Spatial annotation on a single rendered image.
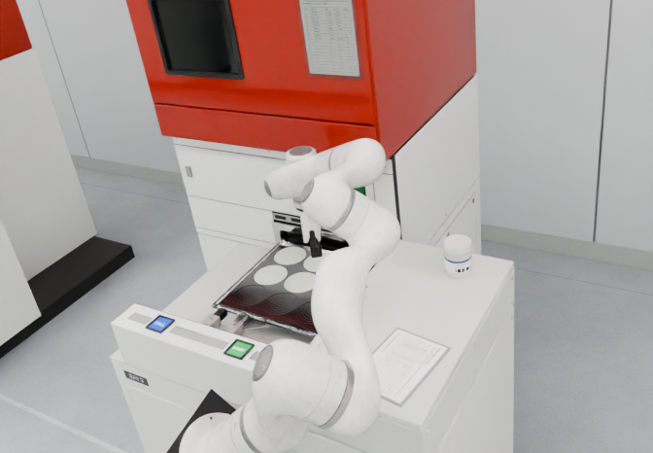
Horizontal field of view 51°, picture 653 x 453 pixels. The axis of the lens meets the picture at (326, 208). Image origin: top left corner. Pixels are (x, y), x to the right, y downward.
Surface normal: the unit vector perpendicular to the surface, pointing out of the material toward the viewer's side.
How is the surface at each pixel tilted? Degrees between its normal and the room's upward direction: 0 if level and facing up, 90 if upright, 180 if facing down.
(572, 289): 0
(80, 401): 0
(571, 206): 90
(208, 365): 90
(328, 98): 90
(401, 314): 0
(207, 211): 90
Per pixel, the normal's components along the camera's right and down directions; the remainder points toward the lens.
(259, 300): -0.13, -0.86
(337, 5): -0.50, 0.48
